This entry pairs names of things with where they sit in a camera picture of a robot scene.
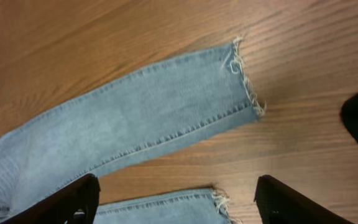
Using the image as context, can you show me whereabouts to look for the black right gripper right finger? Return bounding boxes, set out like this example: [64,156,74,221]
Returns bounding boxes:
[254,175,352,224]

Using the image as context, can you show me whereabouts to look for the light blue denim jeans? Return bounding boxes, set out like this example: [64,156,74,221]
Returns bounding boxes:
[0,39,264,223]

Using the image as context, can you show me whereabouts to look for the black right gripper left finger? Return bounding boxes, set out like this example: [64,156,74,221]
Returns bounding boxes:
[2,174,101,224]

